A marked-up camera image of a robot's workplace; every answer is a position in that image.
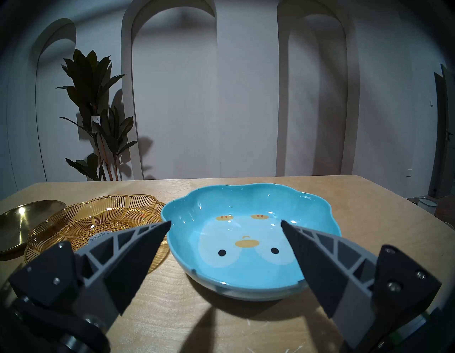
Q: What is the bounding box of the gold metal bowl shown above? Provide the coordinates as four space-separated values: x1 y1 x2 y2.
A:
0 200 67 261

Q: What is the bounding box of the dark grey door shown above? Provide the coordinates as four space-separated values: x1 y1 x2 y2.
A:
428 64 455 199

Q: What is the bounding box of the tall green leafy plant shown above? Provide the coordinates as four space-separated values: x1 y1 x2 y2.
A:
56 49 138 181

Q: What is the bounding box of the white bucket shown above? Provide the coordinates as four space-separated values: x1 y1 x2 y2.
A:
418 198 438 215

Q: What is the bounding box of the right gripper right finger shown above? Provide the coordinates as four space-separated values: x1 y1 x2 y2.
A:
281 220 442 351

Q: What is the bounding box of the blue chick face plate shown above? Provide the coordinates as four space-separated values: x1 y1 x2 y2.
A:
161 183 342 301

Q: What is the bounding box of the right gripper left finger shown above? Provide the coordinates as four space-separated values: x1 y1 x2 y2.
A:
8 221 172 335

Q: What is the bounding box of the amber glass flower plate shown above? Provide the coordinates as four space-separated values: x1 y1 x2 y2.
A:
24 194 170 274

